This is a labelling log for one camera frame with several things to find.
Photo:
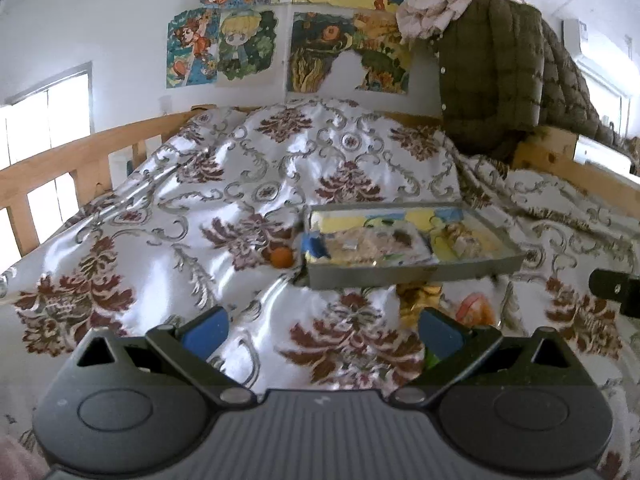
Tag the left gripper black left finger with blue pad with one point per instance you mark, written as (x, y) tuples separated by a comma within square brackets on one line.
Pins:
[(187, 348)]

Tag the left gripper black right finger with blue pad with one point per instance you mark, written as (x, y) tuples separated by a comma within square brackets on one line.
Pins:
[(460, 349)]

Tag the orange snack packet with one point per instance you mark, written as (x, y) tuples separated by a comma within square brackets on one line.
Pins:
[(475, 310)]

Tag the gold foil snack packet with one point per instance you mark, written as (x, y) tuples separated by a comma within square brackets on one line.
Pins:
[(413, 299)]

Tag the orange tangerine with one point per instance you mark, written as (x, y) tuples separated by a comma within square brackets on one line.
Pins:
[(282, 257)]

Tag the green stick snack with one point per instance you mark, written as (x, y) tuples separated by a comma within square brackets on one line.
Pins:
[(430, 359)]

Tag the white labelled snack packet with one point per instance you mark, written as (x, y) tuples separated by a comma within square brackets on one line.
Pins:
[(401, 244)]

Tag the white floral bedspread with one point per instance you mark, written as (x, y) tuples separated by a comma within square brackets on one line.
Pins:
[(194, 226)]

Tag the beige cracker packet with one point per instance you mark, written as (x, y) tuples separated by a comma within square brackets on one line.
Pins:
[(353, 246)]

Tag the grey metal tray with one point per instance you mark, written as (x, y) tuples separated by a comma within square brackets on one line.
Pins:
[(464, 244)]

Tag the olive quilted jacket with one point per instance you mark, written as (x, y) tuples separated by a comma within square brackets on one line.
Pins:
[(503, 73)]

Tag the white air conditioner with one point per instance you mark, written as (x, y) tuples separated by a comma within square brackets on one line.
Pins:
[(580, 39)]

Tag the window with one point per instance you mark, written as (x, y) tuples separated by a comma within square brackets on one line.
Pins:
[(56, 112)]

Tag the anime character poster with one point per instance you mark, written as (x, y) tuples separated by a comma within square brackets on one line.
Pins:
[(242, 48)]

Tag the yellow green landscape poster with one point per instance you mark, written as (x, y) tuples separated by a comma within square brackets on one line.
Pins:
[(372, 37)]

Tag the pink floral cloth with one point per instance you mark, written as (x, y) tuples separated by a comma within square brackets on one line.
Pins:
[(424, 19)]

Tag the wooden bed frame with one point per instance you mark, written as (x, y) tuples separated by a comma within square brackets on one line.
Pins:
[(549, 150)]

